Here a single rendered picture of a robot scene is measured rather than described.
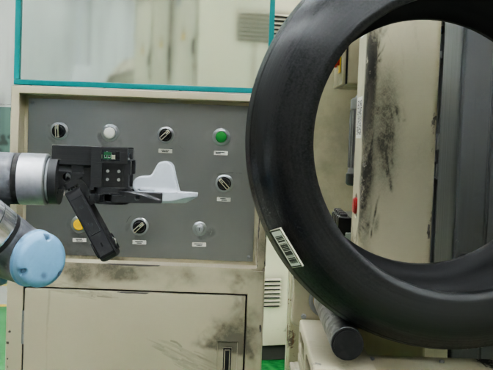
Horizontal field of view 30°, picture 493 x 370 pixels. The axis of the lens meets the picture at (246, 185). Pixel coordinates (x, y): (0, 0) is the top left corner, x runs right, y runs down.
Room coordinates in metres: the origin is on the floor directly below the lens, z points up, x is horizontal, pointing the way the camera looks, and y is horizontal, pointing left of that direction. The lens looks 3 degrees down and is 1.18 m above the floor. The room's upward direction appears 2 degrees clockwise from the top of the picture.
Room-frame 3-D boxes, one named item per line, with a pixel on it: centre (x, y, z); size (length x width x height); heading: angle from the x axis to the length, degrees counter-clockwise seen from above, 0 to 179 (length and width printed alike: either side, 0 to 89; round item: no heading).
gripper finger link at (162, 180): (1.32, 0.12, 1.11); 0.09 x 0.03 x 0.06; 90
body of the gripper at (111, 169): (1.33, 0.22, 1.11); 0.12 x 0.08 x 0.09; 90
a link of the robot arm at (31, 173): (1.33, 0.30, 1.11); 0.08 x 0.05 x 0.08; 0
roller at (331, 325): (1.41, -0.15, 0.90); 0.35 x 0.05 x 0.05; 0
